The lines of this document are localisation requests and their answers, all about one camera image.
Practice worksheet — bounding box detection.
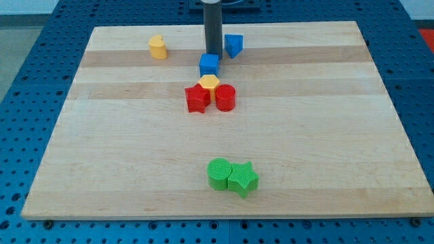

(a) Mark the red star block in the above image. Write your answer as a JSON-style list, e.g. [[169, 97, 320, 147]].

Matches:
[[184, 83, 211, 113]]

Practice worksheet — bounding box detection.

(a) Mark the green star block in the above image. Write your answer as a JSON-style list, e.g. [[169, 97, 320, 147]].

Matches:
[[227, 161, 260, 199]]

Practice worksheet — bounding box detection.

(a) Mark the red cylinder block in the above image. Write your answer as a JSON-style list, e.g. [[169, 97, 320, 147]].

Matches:
[[215, 84, 236, 112]]

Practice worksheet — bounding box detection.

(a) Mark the yellow hexagon block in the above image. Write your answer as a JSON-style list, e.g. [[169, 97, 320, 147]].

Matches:
[[198, 75, 220, 102]]

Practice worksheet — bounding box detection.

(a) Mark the green cylinder block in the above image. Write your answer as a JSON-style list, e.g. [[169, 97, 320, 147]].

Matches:
[[207, 158, 232, 190]]

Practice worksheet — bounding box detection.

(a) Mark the blue cube block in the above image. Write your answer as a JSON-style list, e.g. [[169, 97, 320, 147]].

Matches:
[[199, 54, 220, 77]]

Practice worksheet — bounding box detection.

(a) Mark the blue triangle block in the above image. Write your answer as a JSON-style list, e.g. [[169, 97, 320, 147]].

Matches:
[[224, 34, 243, 59]]

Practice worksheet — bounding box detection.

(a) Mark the yellow heart block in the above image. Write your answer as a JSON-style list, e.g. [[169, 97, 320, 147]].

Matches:
[[148, 35, 168, 60]]

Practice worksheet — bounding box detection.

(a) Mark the wooden board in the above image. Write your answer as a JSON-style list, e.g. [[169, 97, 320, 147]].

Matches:
[[21, 21, 433, 220]]

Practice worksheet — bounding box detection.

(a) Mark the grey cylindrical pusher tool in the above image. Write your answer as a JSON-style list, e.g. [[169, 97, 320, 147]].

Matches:
[[201, 0, 223, 60]]

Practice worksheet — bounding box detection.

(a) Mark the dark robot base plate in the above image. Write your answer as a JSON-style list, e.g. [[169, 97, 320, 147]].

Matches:
[[187, 0, 262, 12]]

